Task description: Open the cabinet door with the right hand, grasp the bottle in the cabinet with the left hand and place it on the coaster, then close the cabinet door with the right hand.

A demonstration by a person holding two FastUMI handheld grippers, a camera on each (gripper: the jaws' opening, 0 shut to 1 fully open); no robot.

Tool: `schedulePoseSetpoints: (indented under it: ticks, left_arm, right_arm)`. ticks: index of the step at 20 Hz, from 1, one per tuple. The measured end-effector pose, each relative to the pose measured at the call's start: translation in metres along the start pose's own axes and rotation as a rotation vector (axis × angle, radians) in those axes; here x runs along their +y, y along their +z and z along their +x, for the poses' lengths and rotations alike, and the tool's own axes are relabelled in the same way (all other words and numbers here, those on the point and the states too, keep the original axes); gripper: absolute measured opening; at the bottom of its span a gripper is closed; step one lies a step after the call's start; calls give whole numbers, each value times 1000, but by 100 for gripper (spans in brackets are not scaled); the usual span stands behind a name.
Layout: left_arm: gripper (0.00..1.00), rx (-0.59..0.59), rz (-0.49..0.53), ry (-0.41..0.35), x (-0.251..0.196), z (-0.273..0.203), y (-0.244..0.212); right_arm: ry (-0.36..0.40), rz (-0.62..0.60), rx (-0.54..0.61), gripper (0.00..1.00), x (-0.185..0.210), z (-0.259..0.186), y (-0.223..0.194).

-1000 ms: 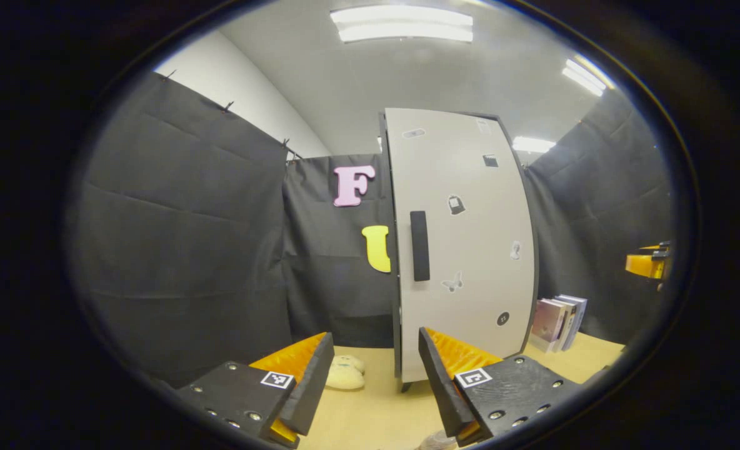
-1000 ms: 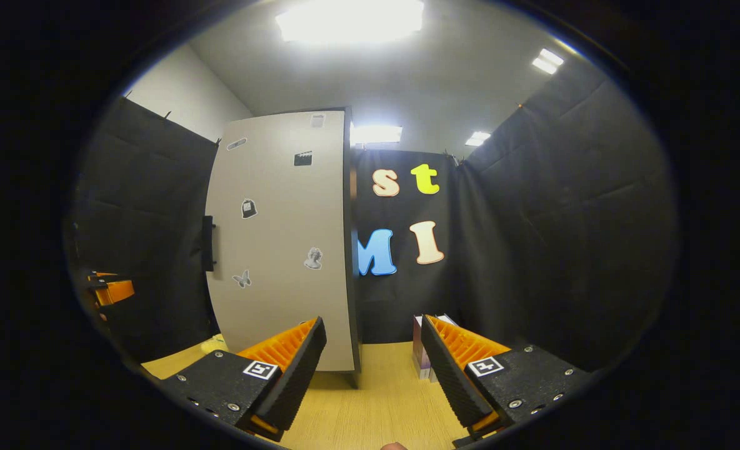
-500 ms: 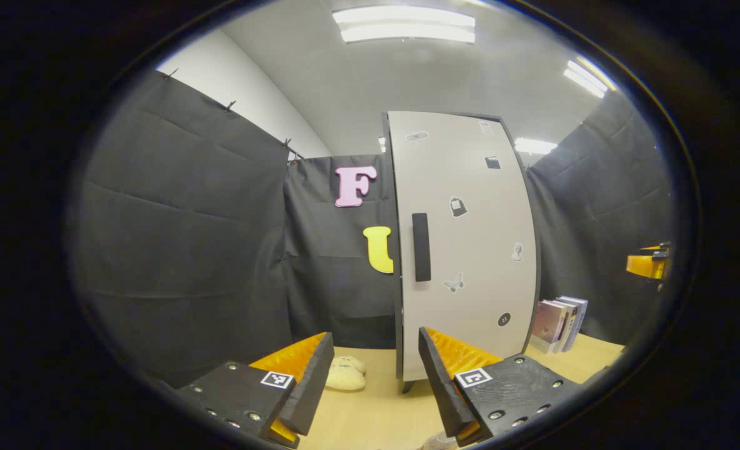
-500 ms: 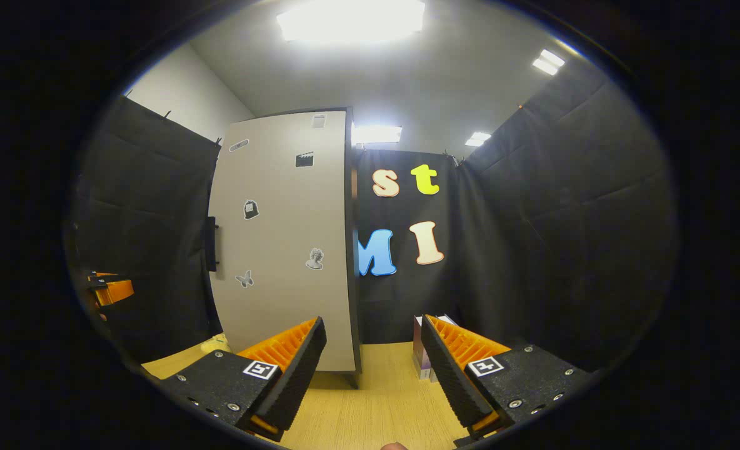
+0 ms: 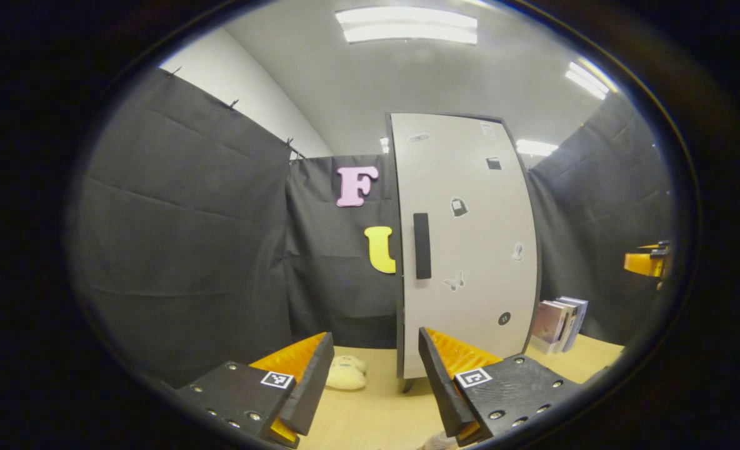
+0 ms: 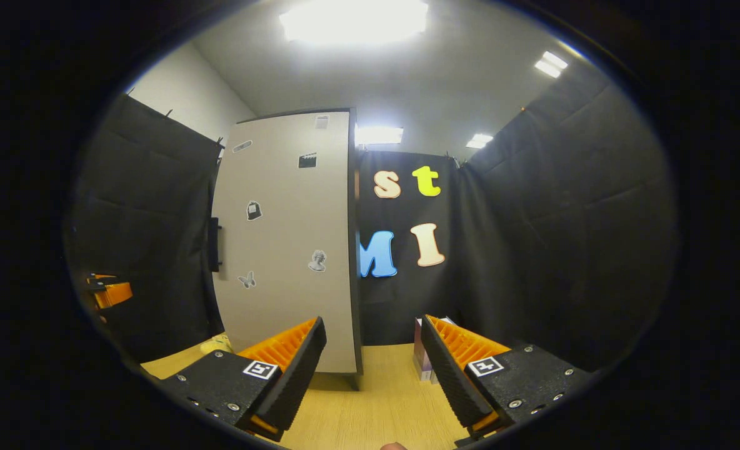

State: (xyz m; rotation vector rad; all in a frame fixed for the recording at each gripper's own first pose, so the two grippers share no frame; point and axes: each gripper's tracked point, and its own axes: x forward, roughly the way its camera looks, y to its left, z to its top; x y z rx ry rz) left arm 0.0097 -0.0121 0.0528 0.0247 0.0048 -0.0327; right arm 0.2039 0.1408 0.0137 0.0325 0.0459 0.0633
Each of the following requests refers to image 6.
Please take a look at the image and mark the light grey cabinet door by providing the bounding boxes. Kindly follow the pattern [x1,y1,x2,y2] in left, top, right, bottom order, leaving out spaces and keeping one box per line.
[211,111,358,374]

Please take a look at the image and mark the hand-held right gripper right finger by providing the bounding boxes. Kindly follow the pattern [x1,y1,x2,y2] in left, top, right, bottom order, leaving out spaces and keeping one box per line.
[420,314,596,441]

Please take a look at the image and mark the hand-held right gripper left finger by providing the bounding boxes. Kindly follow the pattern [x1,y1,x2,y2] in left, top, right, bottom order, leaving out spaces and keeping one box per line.
[157,316,328,441]

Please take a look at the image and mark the black cabinet door handle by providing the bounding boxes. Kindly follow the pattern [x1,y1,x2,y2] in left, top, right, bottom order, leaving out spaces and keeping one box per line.
[207,217,223,273]

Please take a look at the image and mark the black backdrop cloth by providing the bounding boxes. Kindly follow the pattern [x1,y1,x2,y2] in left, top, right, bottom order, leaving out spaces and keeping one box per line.
[64,62,680,369]

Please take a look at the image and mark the cream plush toy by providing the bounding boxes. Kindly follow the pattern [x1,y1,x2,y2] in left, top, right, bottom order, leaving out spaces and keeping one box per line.
[200,333,233,355]

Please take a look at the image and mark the large ceiling light panel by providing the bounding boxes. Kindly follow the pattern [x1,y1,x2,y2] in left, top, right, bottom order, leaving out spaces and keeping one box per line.
[279,0,429,46]

